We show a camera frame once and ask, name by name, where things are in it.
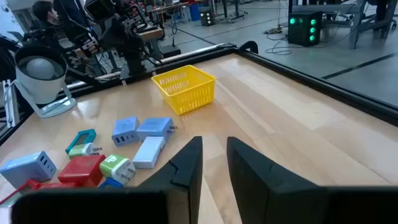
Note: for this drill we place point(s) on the black computer tower green lights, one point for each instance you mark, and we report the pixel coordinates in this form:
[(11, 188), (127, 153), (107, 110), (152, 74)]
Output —
[(304, 29)]

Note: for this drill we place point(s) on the teal plastic case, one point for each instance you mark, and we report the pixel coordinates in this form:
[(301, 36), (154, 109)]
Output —
[(82, 136)]

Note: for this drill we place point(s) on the black frame clamp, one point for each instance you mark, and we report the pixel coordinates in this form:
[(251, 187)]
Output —
[(248, 46)]

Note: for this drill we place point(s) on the large blue three-port charger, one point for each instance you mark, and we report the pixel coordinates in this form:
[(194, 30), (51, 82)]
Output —
[(26, 171)]

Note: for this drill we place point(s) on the blue charger with prongs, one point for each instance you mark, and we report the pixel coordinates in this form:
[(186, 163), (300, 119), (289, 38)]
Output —
[(154, 127)]

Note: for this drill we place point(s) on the blue bin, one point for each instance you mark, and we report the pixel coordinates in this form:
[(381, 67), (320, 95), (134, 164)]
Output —
[(194, 12)]

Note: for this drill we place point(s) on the small green white charger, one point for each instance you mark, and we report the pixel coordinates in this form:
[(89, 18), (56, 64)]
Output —
[(81, 151)]

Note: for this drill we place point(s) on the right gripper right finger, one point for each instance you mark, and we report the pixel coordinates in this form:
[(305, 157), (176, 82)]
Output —
[(280, 202)]

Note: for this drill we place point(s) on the blue plastic case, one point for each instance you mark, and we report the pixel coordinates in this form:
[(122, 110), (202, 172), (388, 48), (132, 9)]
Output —
[(110, 183)]

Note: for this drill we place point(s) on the black aluminium table frame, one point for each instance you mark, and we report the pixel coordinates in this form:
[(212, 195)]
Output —
[(311, 82)]

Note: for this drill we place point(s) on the person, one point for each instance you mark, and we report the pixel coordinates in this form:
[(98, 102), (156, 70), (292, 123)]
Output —
[(46, 15)]

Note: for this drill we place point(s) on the yellow plastic basket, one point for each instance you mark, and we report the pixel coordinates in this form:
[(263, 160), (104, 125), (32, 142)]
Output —
[(186, 99)]

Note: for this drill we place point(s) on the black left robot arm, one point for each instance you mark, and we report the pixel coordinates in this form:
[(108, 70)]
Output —
[(124, 40)]

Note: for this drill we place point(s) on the small blue three-port charger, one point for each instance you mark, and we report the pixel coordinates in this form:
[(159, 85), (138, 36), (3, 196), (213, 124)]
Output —
[(126, 129)]

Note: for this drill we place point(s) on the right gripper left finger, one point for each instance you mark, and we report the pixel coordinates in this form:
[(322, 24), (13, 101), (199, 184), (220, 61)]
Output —
[(155, 205)]

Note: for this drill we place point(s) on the green white charger with prongs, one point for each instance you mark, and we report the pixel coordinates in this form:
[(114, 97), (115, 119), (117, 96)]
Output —
[(116, 166)]

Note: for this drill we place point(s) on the white spot lamp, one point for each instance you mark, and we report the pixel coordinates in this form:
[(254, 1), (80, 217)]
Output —
[(40, 90)]

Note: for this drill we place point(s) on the red charger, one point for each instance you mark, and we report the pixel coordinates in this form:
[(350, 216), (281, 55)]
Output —
[(81, 170)]

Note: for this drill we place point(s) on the black router box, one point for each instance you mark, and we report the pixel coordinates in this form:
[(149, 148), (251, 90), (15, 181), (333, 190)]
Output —
[(170, 51)]

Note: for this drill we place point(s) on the grey desk frame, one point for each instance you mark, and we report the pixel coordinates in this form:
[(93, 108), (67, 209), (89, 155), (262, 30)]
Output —
[(354, 18)]

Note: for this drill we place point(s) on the small black lit device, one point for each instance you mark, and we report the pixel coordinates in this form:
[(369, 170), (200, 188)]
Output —
[(207, 18)]

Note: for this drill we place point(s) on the red plastic case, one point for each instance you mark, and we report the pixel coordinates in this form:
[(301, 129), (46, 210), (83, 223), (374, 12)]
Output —
[(29, 184), (57, 185)]

